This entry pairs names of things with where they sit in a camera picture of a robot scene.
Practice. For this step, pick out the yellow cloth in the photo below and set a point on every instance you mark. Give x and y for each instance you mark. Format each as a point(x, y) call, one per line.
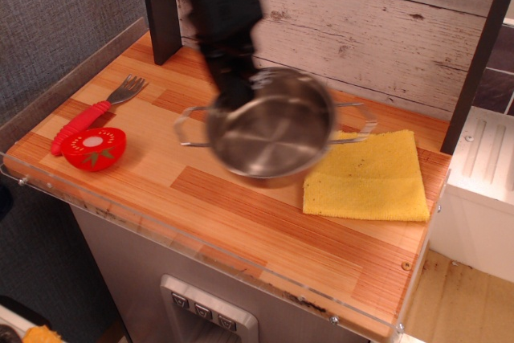
point(376, 179)

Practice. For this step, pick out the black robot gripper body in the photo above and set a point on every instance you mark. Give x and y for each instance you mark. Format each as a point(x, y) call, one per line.
point(223, 27)

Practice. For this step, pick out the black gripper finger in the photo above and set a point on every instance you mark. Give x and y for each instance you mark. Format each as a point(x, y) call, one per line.
point(226, 81)
point(249, 79)

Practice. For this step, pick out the red toy tomato half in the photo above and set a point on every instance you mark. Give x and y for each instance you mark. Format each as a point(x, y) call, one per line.
point(94, 149)

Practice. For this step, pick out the dark right post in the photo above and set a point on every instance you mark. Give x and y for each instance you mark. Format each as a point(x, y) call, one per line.
point(487, 40)

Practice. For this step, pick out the clear acrylic edge guard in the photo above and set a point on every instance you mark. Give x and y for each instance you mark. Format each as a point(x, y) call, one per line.
point(323, 265)

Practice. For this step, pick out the stainless steel pot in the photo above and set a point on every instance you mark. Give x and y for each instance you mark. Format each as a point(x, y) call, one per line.
point(281, 134)

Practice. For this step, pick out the grey cabinet with dispenser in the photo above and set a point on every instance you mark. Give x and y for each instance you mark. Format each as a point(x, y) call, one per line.
point(163, 295)

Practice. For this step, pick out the yellow object at corner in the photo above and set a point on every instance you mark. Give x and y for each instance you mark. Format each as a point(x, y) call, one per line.
point(41, 334)

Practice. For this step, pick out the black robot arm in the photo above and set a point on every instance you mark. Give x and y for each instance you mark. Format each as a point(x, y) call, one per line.
point(223, 31)

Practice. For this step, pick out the red handled metal fork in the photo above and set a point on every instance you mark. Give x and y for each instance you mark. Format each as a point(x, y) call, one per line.
point(129, 88)

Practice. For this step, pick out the dark left post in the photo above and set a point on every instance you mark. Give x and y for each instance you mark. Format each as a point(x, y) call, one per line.
point(164, 29)

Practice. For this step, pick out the dark post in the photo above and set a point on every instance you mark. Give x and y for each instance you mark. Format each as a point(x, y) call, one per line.
point(487, 40)
point(164, 29)

